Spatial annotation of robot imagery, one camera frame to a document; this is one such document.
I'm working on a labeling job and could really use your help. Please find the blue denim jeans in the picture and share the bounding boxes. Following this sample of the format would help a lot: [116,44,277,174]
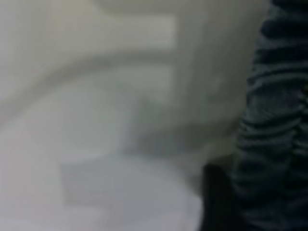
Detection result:
[230,0,308,231]

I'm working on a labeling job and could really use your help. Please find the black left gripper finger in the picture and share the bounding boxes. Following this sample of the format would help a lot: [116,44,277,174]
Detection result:
[203,158,239,231]

